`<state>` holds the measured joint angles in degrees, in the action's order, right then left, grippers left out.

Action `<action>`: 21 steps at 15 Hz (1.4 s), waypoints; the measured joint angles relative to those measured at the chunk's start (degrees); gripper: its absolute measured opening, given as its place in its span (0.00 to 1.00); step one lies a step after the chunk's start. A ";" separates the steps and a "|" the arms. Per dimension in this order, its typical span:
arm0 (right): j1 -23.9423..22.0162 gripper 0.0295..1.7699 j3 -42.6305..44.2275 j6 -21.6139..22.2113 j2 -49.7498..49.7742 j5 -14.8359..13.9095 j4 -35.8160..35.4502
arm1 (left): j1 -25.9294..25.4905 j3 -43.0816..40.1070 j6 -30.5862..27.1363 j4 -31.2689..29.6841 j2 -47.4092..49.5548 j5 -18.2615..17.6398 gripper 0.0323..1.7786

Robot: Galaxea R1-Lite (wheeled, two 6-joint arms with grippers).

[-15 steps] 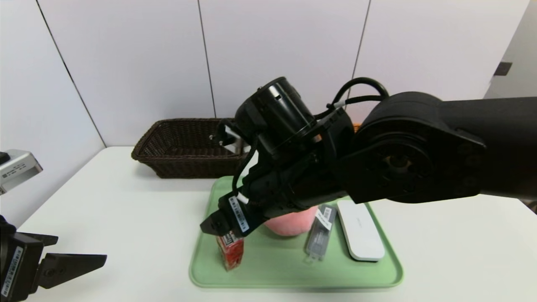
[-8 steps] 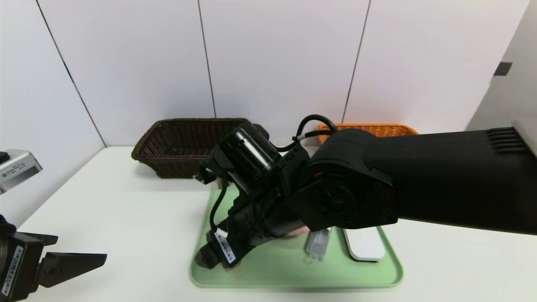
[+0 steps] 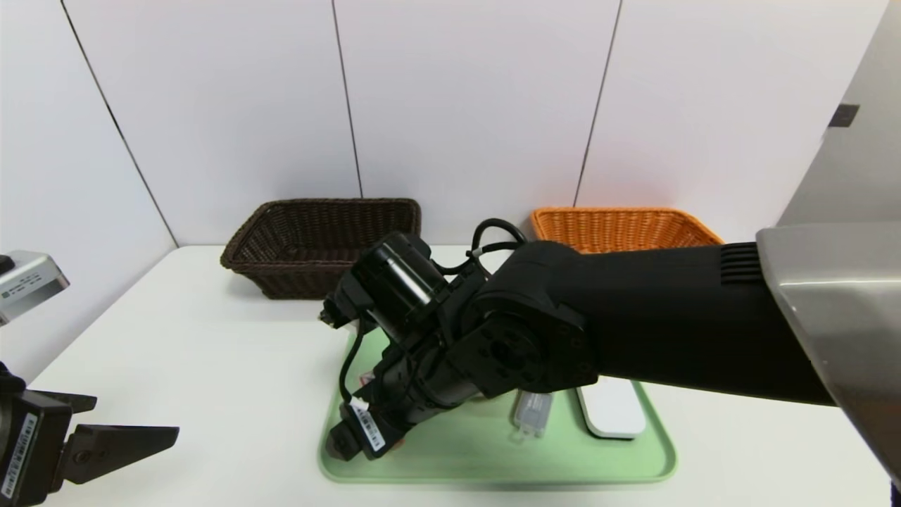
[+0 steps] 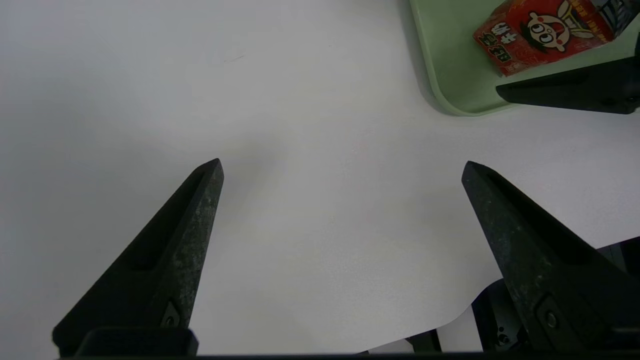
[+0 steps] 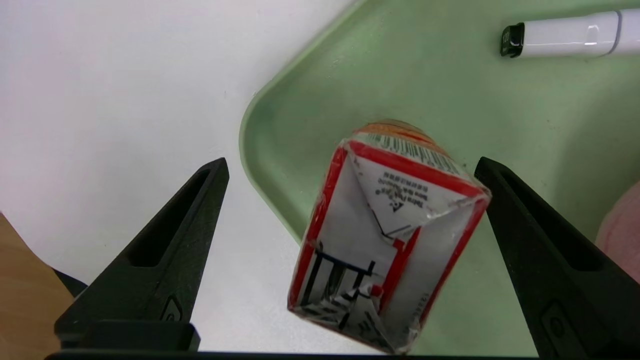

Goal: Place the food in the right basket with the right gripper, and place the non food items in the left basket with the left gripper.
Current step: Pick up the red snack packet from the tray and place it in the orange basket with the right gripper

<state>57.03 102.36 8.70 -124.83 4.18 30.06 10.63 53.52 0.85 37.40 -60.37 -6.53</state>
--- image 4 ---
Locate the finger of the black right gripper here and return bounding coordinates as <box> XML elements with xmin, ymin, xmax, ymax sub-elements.
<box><xmin>596</xmin><ymin>0</ymin><xmax>640</xmax><ymax>39</ymax></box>
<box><xmin>496</xmin><ymin>54</ymin><xmax>640</xmax><ymax>115</ymax></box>

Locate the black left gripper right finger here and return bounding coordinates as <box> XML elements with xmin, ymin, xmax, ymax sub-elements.
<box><xmin>461</xmin><ymin>160</ymin><xmax>640</xmax><ymax>352</ymax></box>

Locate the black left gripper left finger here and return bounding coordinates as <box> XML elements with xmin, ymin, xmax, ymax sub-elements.
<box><xmin>52</xmin><ymin>158</ymin><xmax>225</xmax><ymax>357</ymax></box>

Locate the red snack packet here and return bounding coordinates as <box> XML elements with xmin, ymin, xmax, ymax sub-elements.
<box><xmin>473</xmin><ymin>0</ymin><xmax>617</xmax><ymax>77</ymax></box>

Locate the light green plastic tray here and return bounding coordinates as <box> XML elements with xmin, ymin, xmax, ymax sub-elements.
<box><xmin>409</xmin><ymin>0</ymin><xmax>640</xmax><ymax>117</ymax></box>

